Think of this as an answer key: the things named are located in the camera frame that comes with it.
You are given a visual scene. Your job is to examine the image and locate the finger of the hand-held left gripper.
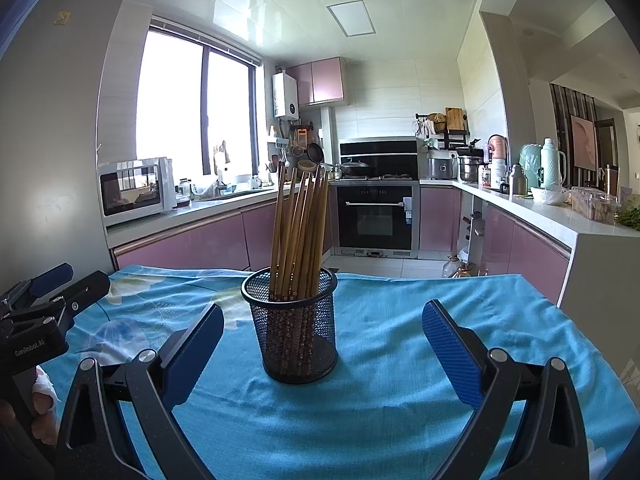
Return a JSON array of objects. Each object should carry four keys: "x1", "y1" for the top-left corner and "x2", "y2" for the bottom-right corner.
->
[
  {"x1": 0, "y1": 262, "x2": 75, "y2": 318},
  {"x1": 30, "y1": 270, "x2": 112, "y2": 333}
]

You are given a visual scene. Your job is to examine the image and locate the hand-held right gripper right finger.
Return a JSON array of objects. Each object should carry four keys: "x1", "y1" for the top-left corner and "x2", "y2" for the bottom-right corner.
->
[{"x1": 421, "y1": 299, "x2": 591, "y2": 480}]

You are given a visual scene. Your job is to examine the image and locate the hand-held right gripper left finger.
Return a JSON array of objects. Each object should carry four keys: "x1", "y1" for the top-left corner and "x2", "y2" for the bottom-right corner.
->
[{"x1": 55, "y1": 302, "x2": 226, "y2": 480}]

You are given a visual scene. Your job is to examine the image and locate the black mesh utensil holder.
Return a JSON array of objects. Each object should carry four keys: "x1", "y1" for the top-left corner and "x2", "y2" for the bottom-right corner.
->
[{"x1": 241, "y1": 266, "x2": 340, "y2": 385}]

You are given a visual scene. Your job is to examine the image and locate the bunch of wooden chopsticks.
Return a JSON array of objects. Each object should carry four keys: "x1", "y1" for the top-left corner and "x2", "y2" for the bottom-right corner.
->
[{"x1": 265, "y1": 160, "x2": 331, "y2": 376}]

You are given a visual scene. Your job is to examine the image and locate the person's left hand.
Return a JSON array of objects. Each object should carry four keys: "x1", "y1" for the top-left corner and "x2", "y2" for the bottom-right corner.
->
[{"x1": 30, "y1": 366, "x2": 62, "y2": 447}]

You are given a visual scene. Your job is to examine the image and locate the blue printed tablecloth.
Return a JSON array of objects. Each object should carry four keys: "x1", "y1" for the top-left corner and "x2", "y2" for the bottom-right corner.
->
[{"x1": 40, "y1": 265, "x2": 640, "y2": 480}]

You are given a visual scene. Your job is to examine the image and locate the white microwave oven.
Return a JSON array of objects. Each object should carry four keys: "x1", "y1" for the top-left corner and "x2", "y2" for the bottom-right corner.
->
[{"x1": 97, "y1": 157, "x2": 177, "y2": 228}]

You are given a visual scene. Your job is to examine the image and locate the pink kitchen base cabinets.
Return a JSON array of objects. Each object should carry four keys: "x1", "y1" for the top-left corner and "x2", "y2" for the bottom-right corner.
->
[{"x1": 110, "y1": 184, "x2": 573, "y2": 306}]

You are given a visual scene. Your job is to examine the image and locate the grey refrigerator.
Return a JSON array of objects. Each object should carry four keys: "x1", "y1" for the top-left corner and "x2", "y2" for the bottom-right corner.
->
[{"x1": 0, "y1": 0, "x2": 133, "y2": 311}]

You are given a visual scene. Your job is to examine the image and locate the black built-in oven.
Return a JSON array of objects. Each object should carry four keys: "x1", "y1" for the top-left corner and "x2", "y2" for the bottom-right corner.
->
[{"x1": 335, "y1": 184, "x2": 420, "y2": 257}]

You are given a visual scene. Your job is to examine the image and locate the white kitchen countertop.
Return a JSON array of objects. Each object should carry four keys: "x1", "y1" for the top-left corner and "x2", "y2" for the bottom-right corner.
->
[{"x1": 105, "y1": 180, "x2": 640, "y2": 251}]

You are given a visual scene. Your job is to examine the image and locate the steel stock pot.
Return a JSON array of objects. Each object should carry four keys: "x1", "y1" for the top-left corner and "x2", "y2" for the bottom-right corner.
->
[{"x1": 457, "y1": 155, "x2": 483, "y2": 183}]

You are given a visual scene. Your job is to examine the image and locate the silver rice cooker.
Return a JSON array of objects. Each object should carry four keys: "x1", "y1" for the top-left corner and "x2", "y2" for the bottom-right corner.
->
[{"x1": 426, "y1": 155, "x2": 458, "y2": 181}]

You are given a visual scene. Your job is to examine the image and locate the kitchen window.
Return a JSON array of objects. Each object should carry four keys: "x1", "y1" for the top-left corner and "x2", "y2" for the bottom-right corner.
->
[{"x1": 135, "y1": 30, "x2": 261, "y2": 176}]

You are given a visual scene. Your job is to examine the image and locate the black wok with lid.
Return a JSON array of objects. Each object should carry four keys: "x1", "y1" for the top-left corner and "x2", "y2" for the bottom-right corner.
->
[{"x1": 341, "y1": 158, "x2": 372, "y2": 178}]

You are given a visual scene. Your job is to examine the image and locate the clear plastic food container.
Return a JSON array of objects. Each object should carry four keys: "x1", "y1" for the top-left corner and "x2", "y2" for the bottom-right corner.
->
[{"x1": 570, "y1": 186, "x2": 621, "y2": 222}]

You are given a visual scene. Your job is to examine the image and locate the black range hood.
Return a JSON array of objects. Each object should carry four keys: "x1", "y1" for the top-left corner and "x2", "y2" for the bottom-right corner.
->
[{"x1": 339, "y1": 137, "x2": 420, "y2": 178}]

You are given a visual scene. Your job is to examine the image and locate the black kitchen shelf rack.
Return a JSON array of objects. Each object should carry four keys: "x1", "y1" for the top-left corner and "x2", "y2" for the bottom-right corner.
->
[{"x1": 415, "y1": 110, "x2": 473, "y2": 153}]

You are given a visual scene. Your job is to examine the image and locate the mint green thermos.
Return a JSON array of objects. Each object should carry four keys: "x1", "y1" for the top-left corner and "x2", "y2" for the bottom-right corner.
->
[{"x1": 541, "y1": 138, "x2": 567, "y2": 190}]

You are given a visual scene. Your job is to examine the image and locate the square ceiling light panel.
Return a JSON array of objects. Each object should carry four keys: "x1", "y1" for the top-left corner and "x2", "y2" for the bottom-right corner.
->
[{"x1": 326, "y1": 1, "x2": 373, "y2": 37}]

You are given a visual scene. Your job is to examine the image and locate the framed wall picture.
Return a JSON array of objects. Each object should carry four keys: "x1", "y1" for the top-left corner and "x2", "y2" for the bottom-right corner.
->
[{"x1": 571, "y1": 115, "x2": 598, "y2": 172}]

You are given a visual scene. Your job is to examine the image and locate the white wall water heater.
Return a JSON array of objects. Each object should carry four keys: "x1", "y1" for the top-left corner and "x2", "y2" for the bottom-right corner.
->
[{"x1": 272, "y1": 72, "x2": 300, "y2": 121}]

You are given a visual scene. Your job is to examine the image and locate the pink upper wall cabinets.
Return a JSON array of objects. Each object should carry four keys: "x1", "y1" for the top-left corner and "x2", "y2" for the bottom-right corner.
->
[{"x1": 285, "y1": 57, "x2": 346, "y2": 107}]

